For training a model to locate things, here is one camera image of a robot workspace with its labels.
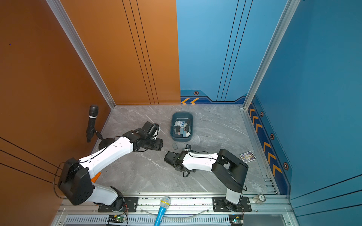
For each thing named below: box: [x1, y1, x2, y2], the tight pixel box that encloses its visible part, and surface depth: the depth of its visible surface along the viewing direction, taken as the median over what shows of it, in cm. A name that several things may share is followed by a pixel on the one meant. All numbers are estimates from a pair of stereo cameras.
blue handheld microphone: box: [153, 196, 171, 226], surface depth 71 cm
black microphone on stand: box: [86, 104, 116, 151], surface depth 80 cm
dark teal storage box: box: [170, 111, 194, 142], surface depth 105 cm
